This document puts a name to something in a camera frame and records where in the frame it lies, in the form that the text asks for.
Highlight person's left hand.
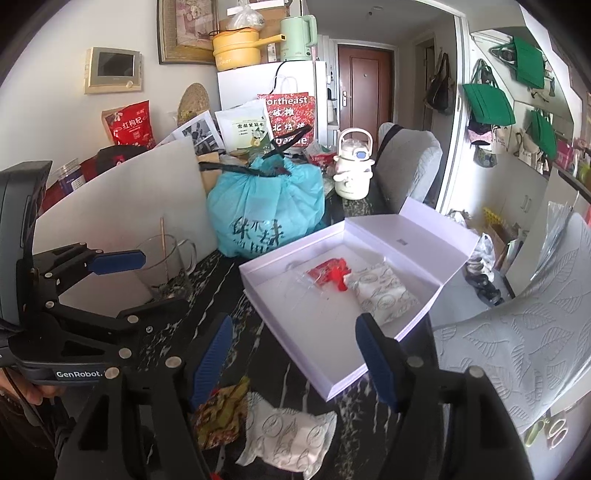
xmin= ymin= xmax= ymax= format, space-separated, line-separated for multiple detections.
xmin=0 ymin=369 xmax=68 ymax=407

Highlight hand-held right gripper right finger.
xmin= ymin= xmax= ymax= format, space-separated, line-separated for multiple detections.
xmin=355 ymin=313 xmax=536 ymax=480

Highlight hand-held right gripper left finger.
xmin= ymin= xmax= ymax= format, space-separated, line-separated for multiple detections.
xmin=53 ymin=313 xmax=234 ymax=480

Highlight red crumpled wrapper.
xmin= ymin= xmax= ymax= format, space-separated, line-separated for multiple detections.
xmin=307 ymin=143 xmax=340 ymax=167

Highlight pile of plastic bags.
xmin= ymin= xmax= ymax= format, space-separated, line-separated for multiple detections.
xmin=462 ymin=233 xmax=504 ymax=305

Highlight white tea packet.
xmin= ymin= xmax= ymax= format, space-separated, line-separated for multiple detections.
xmin=215 ymin=102 xmax=273 ymax=155

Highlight white thermos kettle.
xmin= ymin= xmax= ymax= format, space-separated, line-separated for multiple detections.
xmin=333 ymin=128 xmax=374 ymax=200

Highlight green electric kettle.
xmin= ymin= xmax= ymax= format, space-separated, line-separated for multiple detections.
xmin=280 ymin=15 xmax=319 ymax=62

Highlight yellow pot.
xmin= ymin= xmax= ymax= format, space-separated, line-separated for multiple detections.
xmin=211 ymin=28 xmax=282 ymax=72

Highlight white cartoon tote bag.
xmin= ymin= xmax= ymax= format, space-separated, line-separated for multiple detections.
xmin=492 ymin=124 xmax=518 ymax=155
xmin=519 ymin=129 xmax=550 ymax=171

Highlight brown door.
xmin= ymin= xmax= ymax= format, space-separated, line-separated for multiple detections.
xmin=337 ymin=44 xmax=395 ymax=141

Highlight framed picture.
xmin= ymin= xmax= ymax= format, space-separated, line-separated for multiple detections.
xmin=157 ymin=0 xmax=220 ymax=65

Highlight white cabinet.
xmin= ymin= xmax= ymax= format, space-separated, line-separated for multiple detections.
xmin=450 ymin=157 xmax=550 ymax=232

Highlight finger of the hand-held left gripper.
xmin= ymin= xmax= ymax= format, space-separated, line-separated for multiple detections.
xmin=18 ymin=242 xmax=147 ymax=306
xmin=28 ymin=299 xmax=192 ymax=360

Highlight wall intercom panel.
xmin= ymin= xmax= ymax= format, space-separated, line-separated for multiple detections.
xmin=84 ymin=46 xmax=143 ymax=95

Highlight round woven mat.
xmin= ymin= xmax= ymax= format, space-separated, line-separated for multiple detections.
xmin=177 ymin=83 xmax=208 ymax=130

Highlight black ribbon handle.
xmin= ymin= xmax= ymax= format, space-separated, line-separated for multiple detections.
xmin=198 ymin=138 xmax=298 ymax=178

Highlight brown paper bag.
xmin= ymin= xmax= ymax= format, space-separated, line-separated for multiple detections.
xmin=198 ymin=154 xmax=250 ymax=195

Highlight clear plastic bag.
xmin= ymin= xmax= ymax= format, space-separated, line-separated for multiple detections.
xmin=226 ymin=0 xmax=266 ymax=33

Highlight red paper bag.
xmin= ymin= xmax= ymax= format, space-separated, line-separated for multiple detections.
xmin=257 ymin=92 xmax=317 ymax=148

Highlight white bread packet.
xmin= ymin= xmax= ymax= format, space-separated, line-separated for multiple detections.
xmin=235 ymin=392 xmax=338 ymax=478
xmin=344 ymin=264 xmax=422 ymax=326

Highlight green slipper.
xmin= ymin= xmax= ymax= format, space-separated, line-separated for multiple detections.
xmin=524 ymin=418 xmax=546 ymax=446

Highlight red goji berry packet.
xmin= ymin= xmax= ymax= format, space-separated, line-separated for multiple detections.
xmin=102 ymin=100 xmax=155 ymax=151

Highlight glass mug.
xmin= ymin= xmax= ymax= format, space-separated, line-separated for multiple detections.
xmin=134 ymin=234 xmax=198 ymax=303

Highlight blue plastic bag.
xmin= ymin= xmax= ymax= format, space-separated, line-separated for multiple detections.
xmin=206 ymin=154 xmax=326 ymax=259

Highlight brown cardboard box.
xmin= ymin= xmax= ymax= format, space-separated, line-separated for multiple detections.
xmin=485 ymin=222 xmax=509 ymax=259

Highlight beige slipper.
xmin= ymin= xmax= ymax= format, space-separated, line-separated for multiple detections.
xmin=546 ymin=415 xmax=571 ymax=449

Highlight wooden stirrer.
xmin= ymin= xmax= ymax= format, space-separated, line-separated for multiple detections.
xmin=159 ymin=217 xmax=170 ymax=278

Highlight row of jars and bottles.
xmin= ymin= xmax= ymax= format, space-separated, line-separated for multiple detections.
xmin=554 ymin=138 xmax=591 ymax=185

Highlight pink bag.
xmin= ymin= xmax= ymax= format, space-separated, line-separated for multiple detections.
xmin=468 ymin=127 xmax=497 ymax=148

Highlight black and white photo print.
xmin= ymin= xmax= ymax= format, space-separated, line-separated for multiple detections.
xmin=182 ymin=111 xmax=227 ymax=155

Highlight dark hanging bag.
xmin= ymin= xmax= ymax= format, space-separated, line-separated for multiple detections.
xmin=425 ymin=53 xmax=455 ymax=116

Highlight white cardboard box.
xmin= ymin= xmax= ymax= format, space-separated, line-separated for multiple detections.
xmin=239 ymin=198 xmax=481 ymax=401

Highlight white fridge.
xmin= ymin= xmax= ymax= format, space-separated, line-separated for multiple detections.
xmin=217 ymin=60 xmax=331 ymax=148

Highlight clear plastic jar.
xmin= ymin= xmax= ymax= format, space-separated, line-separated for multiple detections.
xmin=53 ymin=159 xmax=86 ymax=192

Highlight black shoulder strap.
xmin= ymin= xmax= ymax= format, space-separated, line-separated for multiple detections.
xmin=378 ymin=124 xmax=404 ymax=158

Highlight grey leaf-pattern chair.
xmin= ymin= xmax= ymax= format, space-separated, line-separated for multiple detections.
xmin=431 ymin=212 xmax=591 ymax=435

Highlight dark red bag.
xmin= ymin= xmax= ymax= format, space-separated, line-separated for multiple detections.
xmin=46 ymin=145 xmax=160 ymax=208

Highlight green tote bag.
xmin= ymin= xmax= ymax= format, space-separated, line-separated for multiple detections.
xmin=463 ymin=60 xmax=515 ymax=127
xmin=530 ymin=107 xmax=558 ymax=160

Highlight plain grey chair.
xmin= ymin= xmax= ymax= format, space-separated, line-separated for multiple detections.
xmin=376 ymin=122 xmax=443 ymax=208

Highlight red snack packet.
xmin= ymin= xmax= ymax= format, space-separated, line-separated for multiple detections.
xmin=307 ymin=258 xmax=346 ymax=288

